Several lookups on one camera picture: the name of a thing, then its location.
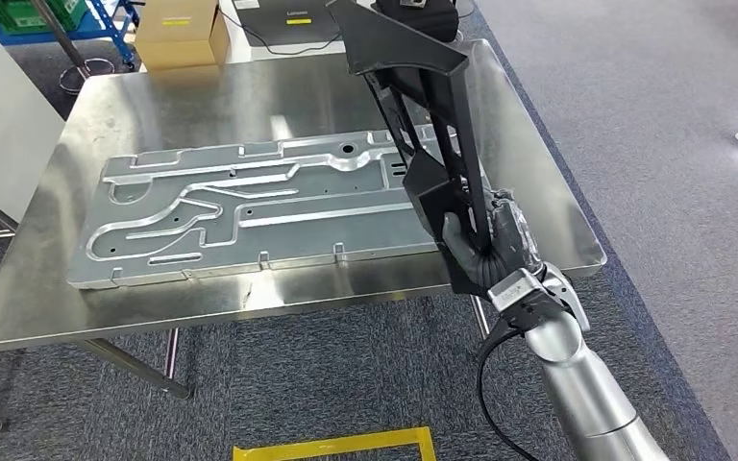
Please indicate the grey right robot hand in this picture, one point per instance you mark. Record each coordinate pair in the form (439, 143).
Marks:
(509, 235)

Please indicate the black plastic frame part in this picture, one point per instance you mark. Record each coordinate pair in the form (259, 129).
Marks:
(401, 44)

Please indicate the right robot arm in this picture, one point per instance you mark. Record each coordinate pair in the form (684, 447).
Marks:
(573, 382)

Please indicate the stainless steel workbench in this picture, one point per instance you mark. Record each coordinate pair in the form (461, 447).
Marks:
(216, 95)

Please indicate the black bag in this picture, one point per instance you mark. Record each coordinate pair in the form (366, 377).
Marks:
(432, 22)

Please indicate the stamped sheet metal panel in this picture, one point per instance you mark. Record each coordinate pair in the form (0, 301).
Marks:
(280, 216)

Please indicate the yellow floor tape square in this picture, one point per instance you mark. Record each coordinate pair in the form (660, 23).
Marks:
(331, 444)

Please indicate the black laptop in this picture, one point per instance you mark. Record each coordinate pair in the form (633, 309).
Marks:
(292, 32)

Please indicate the cardboard box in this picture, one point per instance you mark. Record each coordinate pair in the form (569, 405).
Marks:
(178, 32)

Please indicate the blue metal cart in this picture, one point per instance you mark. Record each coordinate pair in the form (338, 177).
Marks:
(44, 35)

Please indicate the white cabinet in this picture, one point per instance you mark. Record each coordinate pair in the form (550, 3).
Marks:
(6, 114)

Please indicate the green plastic crate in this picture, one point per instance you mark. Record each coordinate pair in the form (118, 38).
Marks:
(19, 13)

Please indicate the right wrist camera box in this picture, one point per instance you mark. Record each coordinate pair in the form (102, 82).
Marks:
(512, 293)

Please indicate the chrome stanchion post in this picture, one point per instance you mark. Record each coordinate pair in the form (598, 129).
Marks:
(56, 28)

